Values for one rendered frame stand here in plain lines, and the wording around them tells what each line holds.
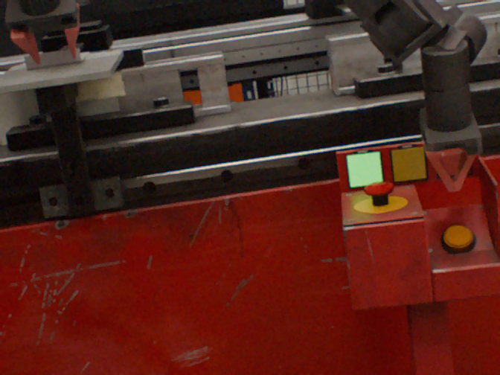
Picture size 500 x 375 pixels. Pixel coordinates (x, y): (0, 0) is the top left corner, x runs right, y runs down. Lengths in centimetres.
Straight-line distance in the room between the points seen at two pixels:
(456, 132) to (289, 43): 71
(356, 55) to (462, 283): 50
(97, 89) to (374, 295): 60
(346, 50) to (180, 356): 57
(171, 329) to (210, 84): 40
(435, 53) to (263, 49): 73
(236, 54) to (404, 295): 75
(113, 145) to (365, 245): 45
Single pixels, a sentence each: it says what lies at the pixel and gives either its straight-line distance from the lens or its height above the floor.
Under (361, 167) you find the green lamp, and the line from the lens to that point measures 143.
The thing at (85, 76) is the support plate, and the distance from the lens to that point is 140.
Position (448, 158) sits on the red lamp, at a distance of 143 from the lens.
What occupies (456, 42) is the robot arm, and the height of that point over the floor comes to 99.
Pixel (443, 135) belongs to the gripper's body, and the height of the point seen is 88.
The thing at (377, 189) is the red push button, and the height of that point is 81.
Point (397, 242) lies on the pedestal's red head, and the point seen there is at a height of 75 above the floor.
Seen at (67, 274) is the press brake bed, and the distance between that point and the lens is 161.
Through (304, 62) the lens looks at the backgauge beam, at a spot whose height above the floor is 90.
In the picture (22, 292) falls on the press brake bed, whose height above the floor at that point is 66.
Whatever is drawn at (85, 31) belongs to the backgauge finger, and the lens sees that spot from 187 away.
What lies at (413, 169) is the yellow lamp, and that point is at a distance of 143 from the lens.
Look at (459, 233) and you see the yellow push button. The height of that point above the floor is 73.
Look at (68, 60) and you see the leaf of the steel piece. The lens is 157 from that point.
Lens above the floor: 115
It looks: 14 degrees down
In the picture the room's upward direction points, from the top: 8 degrees counter-clockwise
